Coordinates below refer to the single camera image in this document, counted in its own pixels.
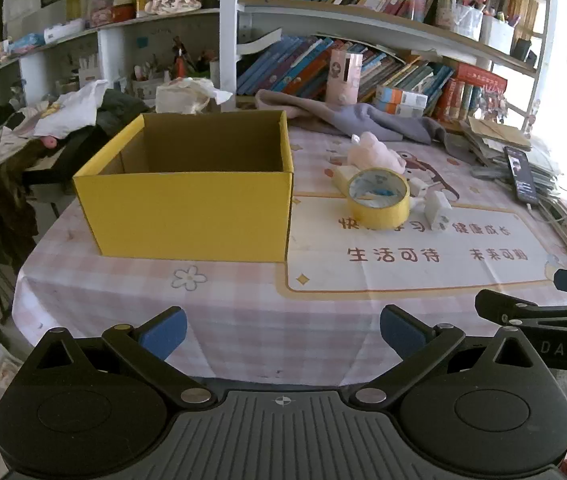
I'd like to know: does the stack of papers and booklets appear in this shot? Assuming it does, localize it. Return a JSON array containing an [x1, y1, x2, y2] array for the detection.
[[463, 117, 564, 186]]

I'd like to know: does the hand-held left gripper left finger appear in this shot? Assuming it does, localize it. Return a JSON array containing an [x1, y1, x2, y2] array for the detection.
[[21, 306, 218, 411]]

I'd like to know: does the long white box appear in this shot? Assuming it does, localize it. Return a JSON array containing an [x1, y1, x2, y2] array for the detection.
[[44, 19, 87, 43]]

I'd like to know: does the yellow tape roll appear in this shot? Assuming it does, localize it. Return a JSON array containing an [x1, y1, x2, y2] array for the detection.
[[347, 167, 410, 231]]

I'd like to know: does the small white charger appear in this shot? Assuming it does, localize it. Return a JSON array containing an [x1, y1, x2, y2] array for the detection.
[[407, 177, 431, 200]]

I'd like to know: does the dark jacket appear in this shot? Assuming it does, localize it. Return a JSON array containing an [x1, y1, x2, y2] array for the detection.
[[94, 89, 157, 141]]

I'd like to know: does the white brush holder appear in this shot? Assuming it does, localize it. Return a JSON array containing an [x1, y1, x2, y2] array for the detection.
[[131, 62, 164, 98]]

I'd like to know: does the yellow cardboard box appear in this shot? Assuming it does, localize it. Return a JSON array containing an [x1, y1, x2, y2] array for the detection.
[[72, 110, 295, 263]]

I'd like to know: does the thick white-paged book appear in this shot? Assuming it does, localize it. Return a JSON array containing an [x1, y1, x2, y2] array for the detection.
[[236, 27, 284, 58]]

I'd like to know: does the blue pack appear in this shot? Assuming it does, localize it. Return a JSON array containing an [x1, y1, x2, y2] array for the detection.
[[8, 34, 45, 53]]

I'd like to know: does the white t-shirt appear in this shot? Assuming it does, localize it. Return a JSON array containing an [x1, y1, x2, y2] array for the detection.
[[34, 79, 109, 138]]

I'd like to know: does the pink and grey cloth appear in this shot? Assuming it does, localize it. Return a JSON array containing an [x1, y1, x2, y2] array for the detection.
[[255, 89, 474, 161]]

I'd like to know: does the white bookshelf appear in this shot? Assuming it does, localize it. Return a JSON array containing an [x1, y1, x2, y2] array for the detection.
[[218, 0, 559, 151]]

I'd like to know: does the black smartphone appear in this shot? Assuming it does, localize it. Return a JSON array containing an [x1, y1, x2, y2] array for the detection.
[[504, 146, 540, 205]]

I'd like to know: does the orange and white small carton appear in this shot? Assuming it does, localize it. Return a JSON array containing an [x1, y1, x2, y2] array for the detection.
[[374, 102, 424, 117], [376, 85, 429, 108]]

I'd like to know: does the white charger adapter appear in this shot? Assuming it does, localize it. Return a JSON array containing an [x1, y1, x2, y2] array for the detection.
[[423, 191, 451, 232]]

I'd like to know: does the pink plush toy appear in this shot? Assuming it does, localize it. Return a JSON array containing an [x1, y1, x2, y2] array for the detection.
[[346, 131, 407, 171]]

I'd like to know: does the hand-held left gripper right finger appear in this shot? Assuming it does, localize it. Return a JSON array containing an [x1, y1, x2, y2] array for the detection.
[[348, 304, 549, 411]]

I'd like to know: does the white pen cup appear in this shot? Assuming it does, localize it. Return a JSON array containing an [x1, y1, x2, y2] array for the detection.
[[451, 2, 484, 43], [481, 14, 517, 56]]

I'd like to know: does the row of colourful books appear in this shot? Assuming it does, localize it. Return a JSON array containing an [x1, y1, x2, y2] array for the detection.
[[236, 35, 457, 116]]

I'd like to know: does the small black box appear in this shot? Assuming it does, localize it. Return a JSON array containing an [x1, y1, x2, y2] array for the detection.
[[511, 37, 539, 66]]

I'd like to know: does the cream rectangular block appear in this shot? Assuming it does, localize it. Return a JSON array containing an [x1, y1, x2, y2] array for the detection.
[[333, 166, 364, 196]]

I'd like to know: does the red boxed book set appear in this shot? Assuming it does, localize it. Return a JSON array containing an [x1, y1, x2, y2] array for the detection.
[[433, 62, 508, 123]]

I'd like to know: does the white cubby shelf unit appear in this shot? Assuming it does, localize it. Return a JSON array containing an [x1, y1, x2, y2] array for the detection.
[[0, 7, 222, 116]]

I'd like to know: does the white box with red label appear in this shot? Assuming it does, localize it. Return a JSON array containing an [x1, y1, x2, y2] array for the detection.
[[78, 55, 99, 88]]

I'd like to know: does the red and white jar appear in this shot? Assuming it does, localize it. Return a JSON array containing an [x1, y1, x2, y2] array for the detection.
[[111, 0, 137, 23]]

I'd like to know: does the brown fuzzy garment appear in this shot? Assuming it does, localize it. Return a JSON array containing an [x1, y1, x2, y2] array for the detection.
[[0, 140, 59, 271]]

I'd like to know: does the white tissue pack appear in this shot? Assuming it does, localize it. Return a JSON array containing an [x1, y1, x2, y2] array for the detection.
[[156, 78, 234, 113]]

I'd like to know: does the small pink box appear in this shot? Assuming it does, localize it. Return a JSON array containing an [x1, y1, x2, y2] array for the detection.
[[88, 2, 114, 28]]

